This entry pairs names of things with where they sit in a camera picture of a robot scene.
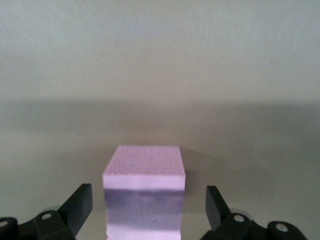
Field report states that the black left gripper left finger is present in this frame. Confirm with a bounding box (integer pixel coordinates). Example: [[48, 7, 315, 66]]
[[0, 183, 94, 240]]

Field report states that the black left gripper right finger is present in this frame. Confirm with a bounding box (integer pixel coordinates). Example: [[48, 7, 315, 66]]
[[199, 185, 308, 240]]

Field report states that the pink foam block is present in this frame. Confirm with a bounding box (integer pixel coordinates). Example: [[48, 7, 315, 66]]
[[101, 144, 186, 240]]

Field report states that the table cover sheet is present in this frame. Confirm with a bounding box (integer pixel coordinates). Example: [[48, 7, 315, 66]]
[[0, 0, 320, 240]]

